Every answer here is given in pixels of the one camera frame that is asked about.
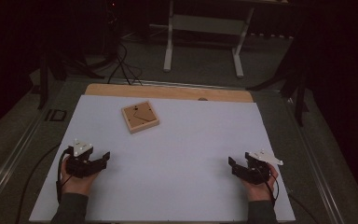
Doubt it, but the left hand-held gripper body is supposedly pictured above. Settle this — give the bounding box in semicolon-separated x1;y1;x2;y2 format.
64;138;98;179

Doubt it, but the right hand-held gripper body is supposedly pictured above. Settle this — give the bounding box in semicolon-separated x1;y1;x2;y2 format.
241;149;284;186

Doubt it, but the wooden picture frame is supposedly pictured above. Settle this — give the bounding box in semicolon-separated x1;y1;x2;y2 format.
120;100;160;135

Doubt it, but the person's left hand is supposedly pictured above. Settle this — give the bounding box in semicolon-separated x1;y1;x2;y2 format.
60;157;100;197

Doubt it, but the person's right hand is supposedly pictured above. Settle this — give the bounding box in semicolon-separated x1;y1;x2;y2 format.
241;162;280;203

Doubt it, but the white table mat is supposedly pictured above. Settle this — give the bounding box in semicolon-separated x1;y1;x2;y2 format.
29;94;296;223

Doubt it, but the black tripod stand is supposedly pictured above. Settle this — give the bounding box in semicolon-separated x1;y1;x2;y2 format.
36;46;106;110
246;59;310;128

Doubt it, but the white metal stand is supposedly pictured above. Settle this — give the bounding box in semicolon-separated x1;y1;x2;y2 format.
162;0;255;79

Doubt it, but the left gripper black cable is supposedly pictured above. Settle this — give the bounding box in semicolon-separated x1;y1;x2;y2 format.
55;147;75;204

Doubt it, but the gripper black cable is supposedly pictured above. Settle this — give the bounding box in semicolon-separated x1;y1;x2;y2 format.
55;147;75;204
255;167;281;208

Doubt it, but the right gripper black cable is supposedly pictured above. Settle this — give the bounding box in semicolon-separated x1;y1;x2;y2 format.
255;167;281;208

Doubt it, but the black floor cable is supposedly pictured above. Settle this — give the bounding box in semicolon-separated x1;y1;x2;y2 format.
14;143;62;224
287;192;321;224

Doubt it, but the black rectangular bracket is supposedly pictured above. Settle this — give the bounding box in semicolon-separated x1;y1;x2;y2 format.
44;108;68;122

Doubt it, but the metal floor rail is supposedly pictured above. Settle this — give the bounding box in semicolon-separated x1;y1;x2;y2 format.
0;105;46;208
283;96;347;224

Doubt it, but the bundle of black floor cables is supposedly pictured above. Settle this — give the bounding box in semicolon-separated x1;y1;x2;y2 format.
106;40;144;87

